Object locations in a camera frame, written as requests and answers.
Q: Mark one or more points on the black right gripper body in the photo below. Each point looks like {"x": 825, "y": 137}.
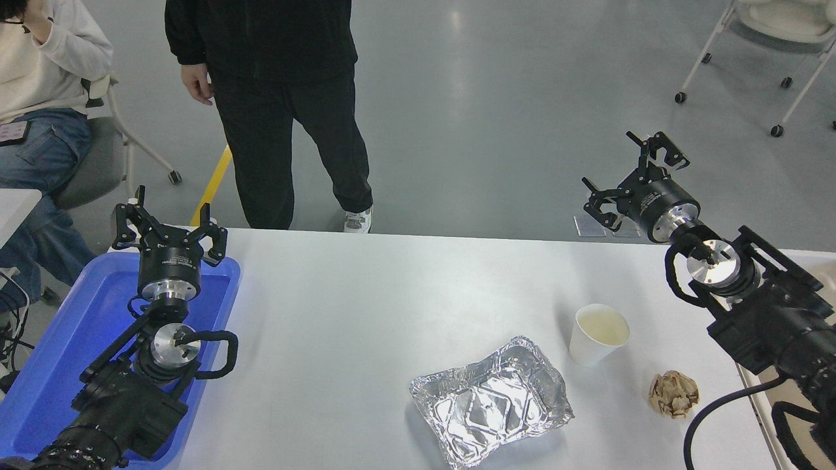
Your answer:
{"x": 659, "y": 197}

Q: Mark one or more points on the white paper cup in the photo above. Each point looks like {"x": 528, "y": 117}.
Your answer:
{"x": 591, "y": 343}

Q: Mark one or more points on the blue plastic tray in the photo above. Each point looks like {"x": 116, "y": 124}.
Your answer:
{"x": 72, "y": 333}

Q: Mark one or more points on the standing person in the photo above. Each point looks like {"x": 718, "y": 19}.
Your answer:
{"x": 274, "y": 85}

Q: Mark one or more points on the crumpled tan paper ball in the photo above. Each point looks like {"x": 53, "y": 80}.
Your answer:
{"x": 674, "y": 395}

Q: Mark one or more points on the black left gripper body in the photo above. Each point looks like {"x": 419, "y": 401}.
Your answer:
{"x": 168, "y": 261}

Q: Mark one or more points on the standing person's right hand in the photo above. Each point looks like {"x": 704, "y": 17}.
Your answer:
{"x": 197, "y": 83}

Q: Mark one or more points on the small white side table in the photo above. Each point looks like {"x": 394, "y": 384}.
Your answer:
{"x": 14, "y": 205}

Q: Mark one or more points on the large pale bin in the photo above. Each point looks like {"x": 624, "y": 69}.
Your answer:
{"x": 828, "y": 267}

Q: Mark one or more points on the phone with pink case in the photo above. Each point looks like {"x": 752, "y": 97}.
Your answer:
{"x": 12, "y": 132}

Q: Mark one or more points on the white wheeled chair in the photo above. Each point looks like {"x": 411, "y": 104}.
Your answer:
{"x": 777, "y": 26}

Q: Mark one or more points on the clear floor plate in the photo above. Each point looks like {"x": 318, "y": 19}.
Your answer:
{"x": 581, "y": 228}
{"x": 632, "y": 230}

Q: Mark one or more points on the seated person's hand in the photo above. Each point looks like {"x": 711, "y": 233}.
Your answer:
{"x": 38, "y": 19}

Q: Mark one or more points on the seated person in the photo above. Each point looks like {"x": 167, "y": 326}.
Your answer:
{"x": 39, "y": 72}

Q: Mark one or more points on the grey office chair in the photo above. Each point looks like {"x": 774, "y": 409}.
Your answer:
{"x": 98, "y": 163}

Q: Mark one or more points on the crumpled silver foil tray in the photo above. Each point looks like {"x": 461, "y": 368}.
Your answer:
{"x": 490, "y": 405}

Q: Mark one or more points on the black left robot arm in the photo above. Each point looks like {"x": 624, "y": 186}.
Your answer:
{"x": 117, "y": 405}

